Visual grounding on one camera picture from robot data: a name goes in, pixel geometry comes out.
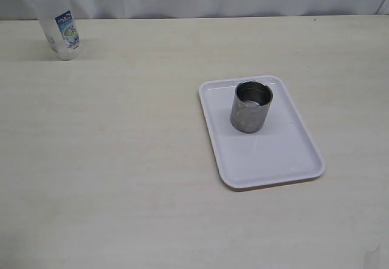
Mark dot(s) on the stainless steel cup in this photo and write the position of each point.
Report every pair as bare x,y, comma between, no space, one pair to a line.
250,106

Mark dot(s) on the clear plastic pitcher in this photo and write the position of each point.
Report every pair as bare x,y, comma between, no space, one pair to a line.
58,24

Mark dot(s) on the white plastic tray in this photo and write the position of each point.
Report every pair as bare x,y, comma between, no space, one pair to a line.
282,151

